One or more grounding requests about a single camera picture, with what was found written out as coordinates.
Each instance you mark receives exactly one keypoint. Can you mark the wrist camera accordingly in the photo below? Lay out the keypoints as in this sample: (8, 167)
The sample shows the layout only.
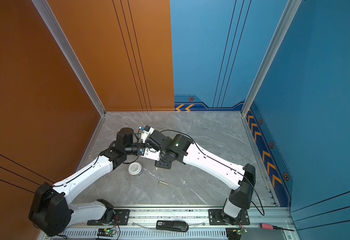
(146, 132)
(151, 154)

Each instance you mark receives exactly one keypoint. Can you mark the pink handled screwdriver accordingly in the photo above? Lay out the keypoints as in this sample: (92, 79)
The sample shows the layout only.
(272, 227)

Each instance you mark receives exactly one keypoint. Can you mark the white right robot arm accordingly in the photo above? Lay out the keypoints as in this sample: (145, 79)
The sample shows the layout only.
(182, 148)

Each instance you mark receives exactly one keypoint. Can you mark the aluminium corner post left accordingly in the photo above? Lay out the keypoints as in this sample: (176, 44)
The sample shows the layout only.
(58, 34)

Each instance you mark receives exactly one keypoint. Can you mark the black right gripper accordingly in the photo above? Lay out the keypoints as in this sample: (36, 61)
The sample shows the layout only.
(165, 165)

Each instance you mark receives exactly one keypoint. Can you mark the aluminium corner post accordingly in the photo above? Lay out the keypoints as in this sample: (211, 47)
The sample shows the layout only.
(58, 34)
(275, 43)

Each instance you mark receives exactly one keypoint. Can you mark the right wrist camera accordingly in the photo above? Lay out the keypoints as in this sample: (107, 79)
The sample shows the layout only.
(151, 154)

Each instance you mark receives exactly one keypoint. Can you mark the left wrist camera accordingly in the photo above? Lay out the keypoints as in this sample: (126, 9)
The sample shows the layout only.
(146, 132)

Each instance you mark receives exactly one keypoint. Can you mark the circuit board right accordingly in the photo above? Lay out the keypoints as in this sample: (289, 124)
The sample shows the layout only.
(235, 233)

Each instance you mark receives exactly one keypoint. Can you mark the aluminium corner post right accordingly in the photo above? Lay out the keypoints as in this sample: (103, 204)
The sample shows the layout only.
(275, 43)

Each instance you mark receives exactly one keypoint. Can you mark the black handheld scanner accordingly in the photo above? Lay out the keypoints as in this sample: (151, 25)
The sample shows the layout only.
(175, 226)

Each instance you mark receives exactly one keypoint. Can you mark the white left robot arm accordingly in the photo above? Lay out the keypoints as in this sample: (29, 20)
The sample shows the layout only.
(52, 209)

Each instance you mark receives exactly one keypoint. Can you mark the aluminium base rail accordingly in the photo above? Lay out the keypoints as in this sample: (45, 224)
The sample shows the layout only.
(205, 223)

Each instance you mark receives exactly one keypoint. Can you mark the remote battery cover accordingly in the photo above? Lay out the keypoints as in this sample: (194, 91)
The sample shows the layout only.
(163, 184)

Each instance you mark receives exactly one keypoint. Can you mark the green circuit board left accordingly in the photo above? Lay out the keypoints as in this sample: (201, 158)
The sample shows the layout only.
(107, 234)

